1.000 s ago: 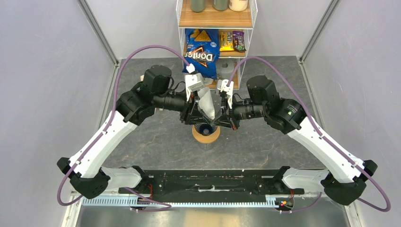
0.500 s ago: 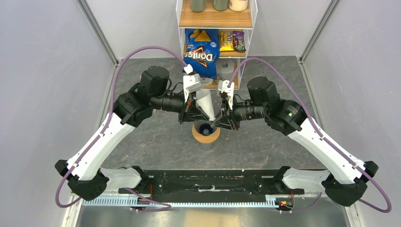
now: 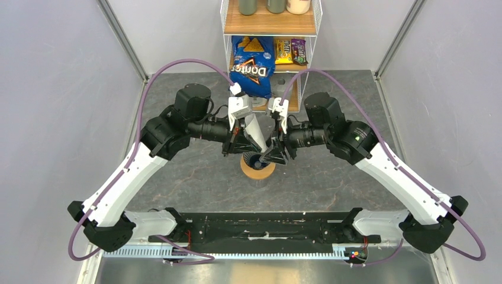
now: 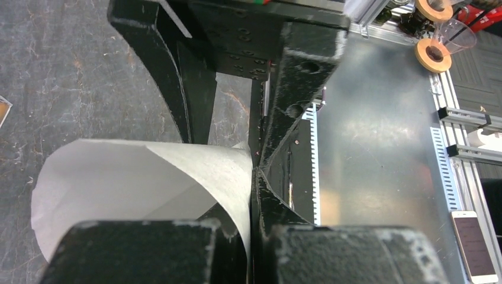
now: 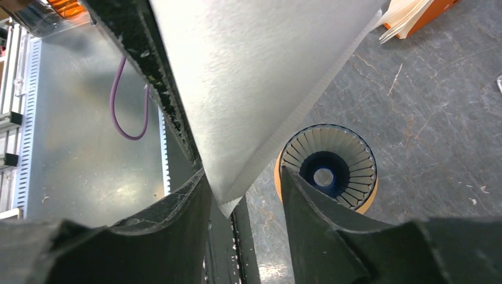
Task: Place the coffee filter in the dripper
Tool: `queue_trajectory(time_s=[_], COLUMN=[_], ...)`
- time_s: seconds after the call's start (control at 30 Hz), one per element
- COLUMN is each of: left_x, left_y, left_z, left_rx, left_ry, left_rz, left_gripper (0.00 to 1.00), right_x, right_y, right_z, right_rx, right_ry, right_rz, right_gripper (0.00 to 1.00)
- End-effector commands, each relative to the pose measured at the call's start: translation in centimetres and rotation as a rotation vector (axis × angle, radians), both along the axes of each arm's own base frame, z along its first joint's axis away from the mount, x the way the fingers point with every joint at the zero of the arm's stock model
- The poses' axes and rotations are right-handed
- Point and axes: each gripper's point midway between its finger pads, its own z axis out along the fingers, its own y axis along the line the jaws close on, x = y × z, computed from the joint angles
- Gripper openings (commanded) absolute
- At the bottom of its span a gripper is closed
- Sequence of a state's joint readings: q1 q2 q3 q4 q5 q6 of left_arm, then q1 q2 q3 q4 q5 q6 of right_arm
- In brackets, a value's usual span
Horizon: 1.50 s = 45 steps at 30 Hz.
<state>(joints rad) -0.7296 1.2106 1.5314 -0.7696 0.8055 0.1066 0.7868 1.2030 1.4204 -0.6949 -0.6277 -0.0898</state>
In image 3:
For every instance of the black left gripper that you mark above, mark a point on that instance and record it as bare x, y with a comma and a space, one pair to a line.
237, 142

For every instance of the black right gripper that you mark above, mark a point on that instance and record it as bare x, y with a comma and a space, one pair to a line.
276, 145

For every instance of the blue plastic coffee dripper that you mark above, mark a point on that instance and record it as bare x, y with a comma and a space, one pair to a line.
252, 159

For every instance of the single white paper filter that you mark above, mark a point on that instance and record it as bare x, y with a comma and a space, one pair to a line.
253, 133

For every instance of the wooden ring dripper stand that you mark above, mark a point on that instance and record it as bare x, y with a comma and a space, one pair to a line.
254, 174

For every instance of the glass carafe with wooden band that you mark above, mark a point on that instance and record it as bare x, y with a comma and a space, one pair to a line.
258, 184

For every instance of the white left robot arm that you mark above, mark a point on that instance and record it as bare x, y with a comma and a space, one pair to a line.
104, 217

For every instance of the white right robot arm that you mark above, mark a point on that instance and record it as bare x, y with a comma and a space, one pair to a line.
428, 218

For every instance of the grey toilet paper roll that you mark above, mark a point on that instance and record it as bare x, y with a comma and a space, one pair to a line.
279, 84

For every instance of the blue Doritos chip bag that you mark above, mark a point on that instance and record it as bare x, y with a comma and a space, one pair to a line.
253, 64

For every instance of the yellow M&M candy bag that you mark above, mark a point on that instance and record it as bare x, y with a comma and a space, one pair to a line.
283, 51

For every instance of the brown M&M candy bag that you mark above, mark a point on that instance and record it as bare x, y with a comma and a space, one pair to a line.
299, 53

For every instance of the green bottle left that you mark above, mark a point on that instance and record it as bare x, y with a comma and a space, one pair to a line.
247, 7

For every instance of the green bottle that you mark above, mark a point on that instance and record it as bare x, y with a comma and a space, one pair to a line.
247, 7
276, 6

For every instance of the green bottle middle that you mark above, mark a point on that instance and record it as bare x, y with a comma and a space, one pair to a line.
276, 6

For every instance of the cream lotion bottle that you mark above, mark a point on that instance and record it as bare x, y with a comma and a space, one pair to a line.
298, 7

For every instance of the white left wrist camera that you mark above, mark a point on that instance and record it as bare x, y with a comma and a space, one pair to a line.
239, 104

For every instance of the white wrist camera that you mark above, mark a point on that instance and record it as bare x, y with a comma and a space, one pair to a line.
278, 110
239, 104

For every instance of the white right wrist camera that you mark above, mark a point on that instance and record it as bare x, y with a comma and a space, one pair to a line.
278, 110

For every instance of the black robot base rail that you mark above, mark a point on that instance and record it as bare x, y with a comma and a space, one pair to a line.
264, 235

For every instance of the white wire shelf rack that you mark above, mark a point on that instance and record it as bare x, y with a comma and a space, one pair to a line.
283, 25

